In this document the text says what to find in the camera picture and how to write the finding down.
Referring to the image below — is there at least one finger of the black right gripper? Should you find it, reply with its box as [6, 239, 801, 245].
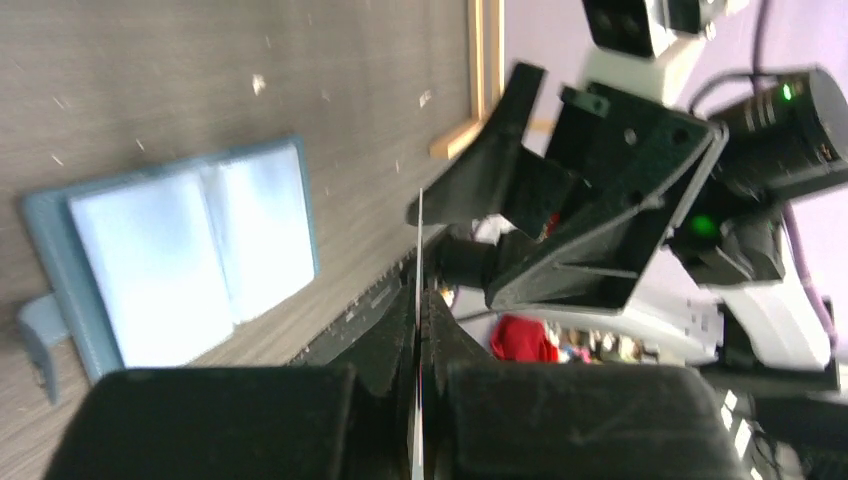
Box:
[406, 62, 577, 229]
[433, 231, 530, 290]

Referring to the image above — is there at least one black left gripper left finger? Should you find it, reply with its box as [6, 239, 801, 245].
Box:
[46, 291, 415, 479]

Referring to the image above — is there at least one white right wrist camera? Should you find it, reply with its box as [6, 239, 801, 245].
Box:
[582, 0, 748, 59]

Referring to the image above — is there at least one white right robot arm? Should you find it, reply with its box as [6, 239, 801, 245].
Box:
[406, 63, 847, 396]

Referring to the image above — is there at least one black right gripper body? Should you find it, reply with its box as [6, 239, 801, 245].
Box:
[486, 83, 729, 312]

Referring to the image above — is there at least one white credit card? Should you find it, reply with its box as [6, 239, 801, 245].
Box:
[410, 188, 424, 480]

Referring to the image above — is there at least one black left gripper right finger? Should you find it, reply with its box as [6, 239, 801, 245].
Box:
[423, 291, 748, 479]

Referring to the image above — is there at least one blue card holder wallet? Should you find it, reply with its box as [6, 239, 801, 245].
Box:
[17, 135, 320, 404]

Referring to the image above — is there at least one wooden frame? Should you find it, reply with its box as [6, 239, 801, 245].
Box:
[429, 0, 506, 160]

